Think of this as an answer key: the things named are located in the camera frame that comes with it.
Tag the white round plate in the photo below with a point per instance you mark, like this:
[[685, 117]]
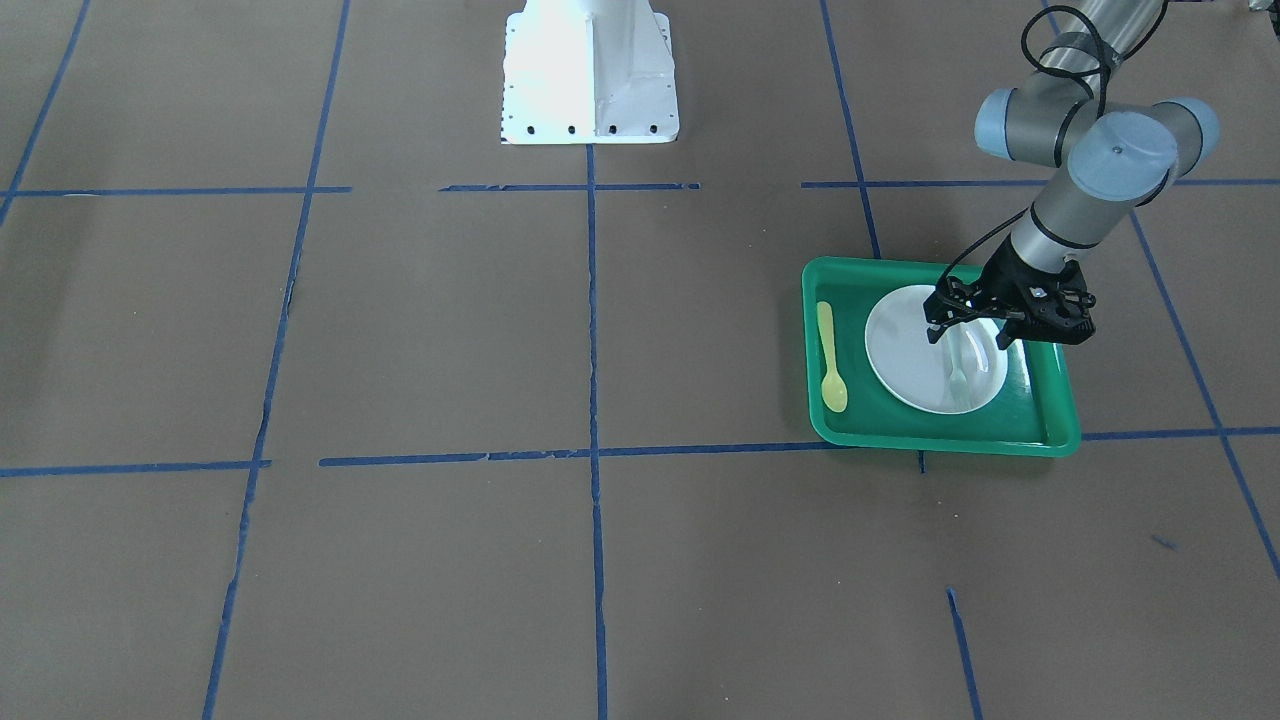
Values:
[[908, 366]]

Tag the green plastic tray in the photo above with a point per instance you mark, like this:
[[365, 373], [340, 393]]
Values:
[[1032, 414]]

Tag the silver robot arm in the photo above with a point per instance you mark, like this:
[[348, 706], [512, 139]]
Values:
[[1107, 157]]

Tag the yellow plastic spoon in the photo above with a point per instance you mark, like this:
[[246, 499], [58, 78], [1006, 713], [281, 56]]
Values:
[[833, 389]]

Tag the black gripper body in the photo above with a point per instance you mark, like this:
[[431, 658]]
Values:
[[1003, 275]]

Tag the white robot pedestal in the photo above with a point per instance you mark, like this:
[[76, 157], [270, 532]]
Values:
[[580, 72]]

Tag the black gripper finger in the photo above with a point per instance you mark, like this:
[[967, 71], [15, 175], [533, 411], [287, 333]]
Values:
[[940, 315], [1010, 332]]

